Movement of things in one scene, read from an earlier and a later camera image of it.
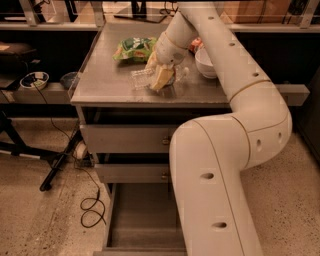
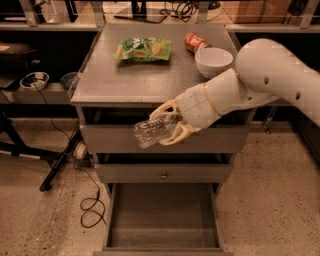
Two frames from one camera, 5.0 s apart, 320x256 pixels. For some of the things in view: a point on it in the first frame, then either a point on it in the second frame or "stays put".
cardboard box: [254, 12] stays put
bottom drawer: [142, 221] stays put
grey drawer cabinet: [129, 128] stays put
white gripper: [169, 51] → [196, 106]
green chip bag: [135, 49] stays put
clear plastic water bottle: [142, 78] → [150, 132]
